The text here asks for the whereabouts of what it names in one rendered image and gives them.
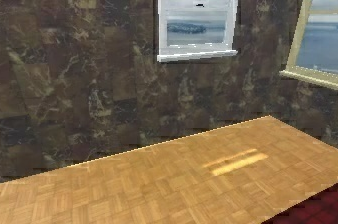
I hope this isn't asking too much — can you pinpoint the white framed window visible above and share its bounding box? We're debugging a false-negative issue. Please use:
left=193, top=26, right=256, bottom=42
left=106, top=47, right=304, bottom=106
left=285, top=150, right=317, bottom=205
left=156, top=0, right=239, bottom=64

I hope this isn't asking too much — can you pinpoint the beige framed window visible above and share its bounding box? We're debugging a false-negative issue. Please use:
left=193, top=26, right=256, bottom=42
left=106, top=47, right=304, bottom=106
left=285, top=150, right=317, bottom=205
left=279, top=0, right=338, bottom=96

